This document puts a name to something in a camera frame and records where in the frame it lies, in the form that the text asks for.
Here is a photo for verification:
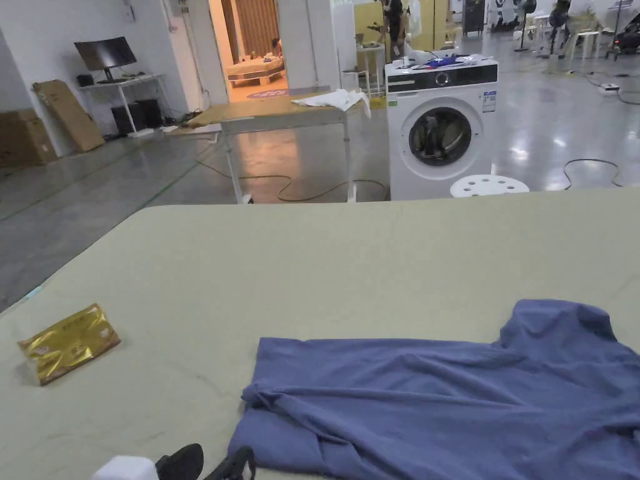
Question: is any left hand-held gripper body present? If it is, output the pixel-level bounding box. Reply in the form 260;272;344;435
91;455;157;480

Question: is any blue shirt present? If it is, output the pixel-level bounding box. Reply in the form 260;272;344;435
227;299;640;480

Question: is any gold foil packet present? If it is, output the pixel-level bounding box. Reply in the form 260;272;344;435
17;302;122;387

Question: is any bed with pale green sheet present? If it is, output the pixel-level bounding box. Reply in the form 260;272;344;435
0;188;640;480

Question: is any wooden table with white legs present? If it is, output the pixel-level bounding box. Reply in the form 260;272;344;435
187;92;366;205

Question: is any brown carton box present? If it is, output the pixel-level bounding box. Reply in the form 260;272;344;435
0;109;58;168

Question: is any black computer tower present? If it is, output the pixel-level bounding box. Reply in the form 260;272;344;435
111;99;164;135

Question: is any flat brown carton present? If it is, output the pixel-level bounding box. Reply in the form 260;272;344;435
32;79;106;153

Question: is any white round stool with holes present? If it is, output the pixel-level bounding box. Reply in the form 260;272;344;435
449;173;531;198

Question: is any white cloth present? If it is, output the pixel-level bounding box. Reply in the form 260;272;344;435
291;88;372;119

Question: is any white desk with monitor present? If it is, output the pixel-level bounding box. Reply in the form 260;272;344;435
74;36;168;138

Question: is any white washing machine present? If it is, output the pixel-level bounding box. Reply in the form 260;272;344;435
384;52;500;201

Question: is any standing fan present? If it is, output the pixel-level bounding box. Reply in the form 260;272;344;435
514;0;538;53

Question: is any black floor cable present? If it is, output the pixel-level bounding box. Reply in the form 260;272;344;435
562;159;626;191

